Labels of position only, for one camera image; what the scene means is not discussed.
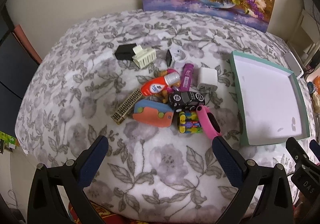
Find orange white bottle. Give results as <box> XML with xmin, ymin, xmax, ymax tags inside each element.
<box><xmin>140</xmin><ymin>72</ymin><xmax>180</xmax><ymax>97</ymax></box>

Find pink brown small toy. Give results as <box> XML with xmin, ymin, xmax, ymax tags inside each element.
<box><xmin>155</xmin><ymin>68</ymin><xmax>181</xmax><ymax>104</ymax></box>

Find white round smartwatch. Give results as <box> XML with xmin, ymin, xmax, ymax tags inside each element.
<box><xmin>165</xmin><ymin>49</ymin><xmax>187</xmax><ymax>68</ymax></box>

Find black toy car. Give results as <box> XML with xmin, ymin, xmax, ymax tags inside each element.
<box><xmin>168</xmin><ymin>91</ymin><xmax>205</xmax><ymax>112</ymax></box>

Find purple lighter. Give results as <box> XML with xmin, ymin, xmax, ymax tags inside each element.
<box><xmin>180</xmin><ymin>63</ymin><xmax>194</xmax><ymax>92</ymax></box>

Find teal white box lid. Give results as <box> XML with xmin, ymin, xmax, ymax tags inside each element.
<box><xmin>229</xmin><ymin>51</ymin><xmax>310</xmax><ymax>146</ymax></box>

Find gold patterned lighter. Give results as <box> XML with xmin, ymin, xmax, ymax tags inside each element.
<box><xmin>111</xmin><ymin>88</ymin><xmax>143</xmax><ymax>125</ymax></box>

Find white wall charger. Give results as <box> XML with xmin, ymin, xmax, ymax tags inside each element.
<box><xmin>197</xmin><ymin>67</ymin><xmax>217</xmax><ymax>93</ymax></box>

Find red patterned mat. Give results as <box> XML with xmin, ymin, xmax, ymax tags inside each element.
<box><xmin>67</xmin><ymin>200</ymin><xmax>131</xmax><ymax>224</ymax></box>

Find black rectangular box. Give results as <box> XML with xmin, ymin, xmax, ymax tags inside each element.
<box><xmin>114</xmin><ymin>43</ymin><xmax>137</xmax><ymax>61</ymax></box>

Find cream building model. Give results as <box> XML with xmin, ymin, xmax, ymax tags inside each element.
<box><xmin>132</xmin><ymin>45</ymin><xmax>157</xmax><ymax>69</ymax></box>

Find colourful fidget cube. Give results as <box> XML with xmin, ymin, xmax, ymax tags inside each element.
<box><xmin>177</xmin><ymin>111</ymin><xmax>203</xmax><ymax>134</ymax></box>

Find pink fitness band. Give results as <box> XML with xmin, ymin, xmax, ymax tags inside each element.
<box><xmin>196</xmin><ymin>105</ymin><xmax>221</xmax><ymax>140</ymax></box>

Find dark cabinet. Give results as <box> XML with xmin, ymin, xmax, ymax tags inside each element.
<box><xmin>0</xmin><ymin>8</ymin><xmax>39</xmax><ymax>137</ymax></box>

